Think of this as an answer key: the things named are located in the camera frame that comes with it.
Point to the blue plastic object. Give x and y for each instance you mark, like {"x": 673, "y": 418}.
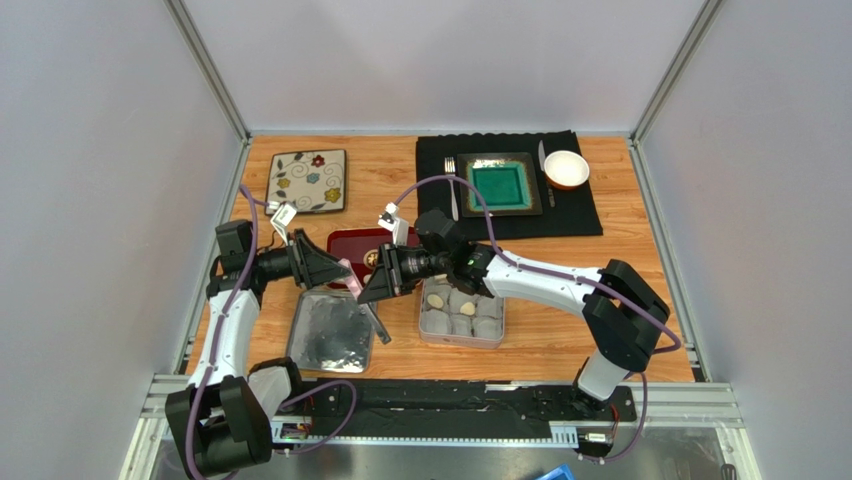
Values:
{"x": 561, "y": 472}

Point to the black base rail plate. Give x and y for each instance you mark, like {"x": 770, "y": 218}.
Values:
{"x": 448, "y": 409}

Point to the white heart chocolate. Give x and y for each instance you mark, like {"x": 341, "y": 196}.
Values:
{"x": 468, "y": 309}

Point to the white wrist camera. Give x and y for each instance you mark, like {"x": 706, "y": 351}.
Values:
{"x": 284, "y": 213}
{"x": 390, "y": 220}

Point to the green square plate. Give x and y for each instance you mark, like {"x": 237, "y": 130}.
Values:
{"x": 506, "y": 181}

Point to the black cloth placemat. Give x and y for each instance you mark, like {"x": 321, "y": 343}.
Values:
{"x": 565, "y": 213}

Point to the silver fork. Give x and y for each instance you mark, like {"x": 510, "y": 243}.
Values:
{"x": 450, "y": 171}

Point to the silver tin lid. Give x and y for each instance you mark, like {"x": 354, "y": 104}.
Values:
{"x": 330, "y": 333}

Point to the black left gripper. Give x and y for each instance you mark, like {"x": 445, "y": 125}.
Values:
{"x": 315, "y": 265}

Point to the pink metal tin box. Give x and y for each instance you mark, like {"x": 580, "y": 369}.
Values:
{"x": 447, "y": 326}

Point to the floral square plate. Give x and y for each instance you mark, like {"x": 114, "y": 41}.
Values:
{"x": 313, "y": 181}

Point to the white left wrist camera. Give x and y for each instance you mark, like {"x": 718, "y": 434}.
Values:
{"x": 284, "y": 213}

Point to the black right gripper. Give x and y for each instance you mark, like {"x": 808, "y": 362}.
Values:
{"x": 389, "y": 270}

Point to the white orange bowl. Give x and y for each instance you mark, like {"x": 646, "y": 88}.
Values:
{"x": 566, "y": 170}

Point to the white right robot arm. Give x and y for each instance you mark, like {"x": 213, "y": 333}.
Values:
{"x": 624, "y": 314}

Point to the white oval chocolate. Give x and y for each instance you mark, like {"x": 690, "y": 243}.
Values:
{"x": 435, "y": 301}

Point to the pink handled metal tongs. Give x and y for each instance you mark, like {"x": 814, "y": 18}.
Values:
{"x": 355, "y": 287}

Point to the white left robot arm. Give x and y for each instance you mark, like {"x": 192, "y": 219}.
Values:
{"x": 221, "y": 421}

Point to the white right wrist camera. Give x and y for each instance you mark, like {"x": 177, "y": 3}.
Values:
{"x": 390, "y": 220}

